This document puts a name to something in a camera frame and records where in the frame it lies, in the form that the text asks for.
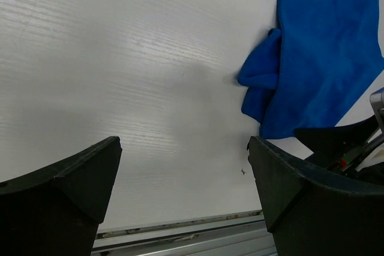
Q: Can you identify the blue towel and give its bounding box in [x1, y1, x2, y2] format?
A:
[237, 0, 383, 139]

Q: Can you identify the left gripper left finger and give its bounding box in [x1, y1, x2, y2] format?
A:
[1, 136, 122, 255]

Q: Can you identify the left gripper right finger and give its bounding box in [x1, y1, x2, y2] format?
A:
[248, 137, 383, 255]

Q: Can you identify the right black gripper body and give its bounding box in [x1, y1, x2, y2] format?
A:
[294, 116, 383, 183]

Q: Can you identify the aluminium rail frame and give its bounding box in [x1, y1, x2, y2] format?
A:
[91, 210, 277, 255]

